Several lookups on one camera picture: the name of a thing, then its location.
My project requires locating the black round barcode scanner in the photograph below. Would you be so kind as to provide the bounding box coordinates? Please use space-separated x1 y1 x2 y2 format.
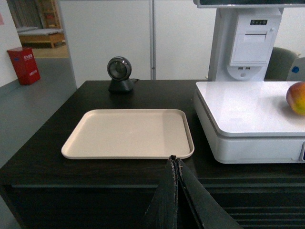
107 56 134 94

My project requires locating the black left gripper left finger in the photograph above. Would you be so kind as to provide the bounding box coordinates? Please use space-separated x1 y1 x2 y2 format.
142 156 178 229

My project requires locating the white receipt printer kiosk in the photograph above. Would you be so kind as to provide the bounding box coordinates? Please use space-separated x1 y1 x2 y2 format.
194 0 305 82

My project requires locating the black slatted checkout counter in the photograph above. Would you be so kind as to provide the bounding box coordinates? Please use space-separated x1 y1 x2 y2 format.
0 80 305 229

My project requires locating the wooden bench with mattress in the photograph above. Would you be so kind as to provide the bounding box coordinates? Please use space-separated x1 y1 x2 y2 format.
16 0 66 49

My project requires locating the white partition panel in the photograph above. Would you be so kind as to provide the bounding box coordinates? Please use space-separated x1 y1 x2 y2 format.
58 0 216 86

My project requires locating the white digital checkout scale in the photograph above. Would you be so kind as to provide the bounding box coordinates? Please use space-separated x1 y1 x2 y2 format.
193 81 305 164

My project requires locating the red yellow mango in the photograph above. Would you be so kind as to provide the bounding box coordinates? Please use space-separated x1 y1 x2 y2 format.
286 82 305 115

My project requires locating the red fire extinguisher box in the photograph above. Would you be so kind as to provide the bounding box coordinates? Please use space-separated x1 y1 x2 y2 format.
7 47 41 85

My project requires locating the beige plastic tray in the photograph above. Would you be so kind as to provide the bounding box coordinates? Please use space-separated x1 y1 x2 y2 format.
61 109 194 159

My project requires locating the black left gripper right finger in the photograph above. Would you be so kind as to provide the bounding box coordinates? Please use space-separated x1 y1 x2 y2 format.
176 158 242 229

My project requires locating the grey office chair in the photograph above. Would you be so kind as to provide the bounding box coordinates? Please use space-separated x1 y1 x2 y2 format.
264 47 299 81

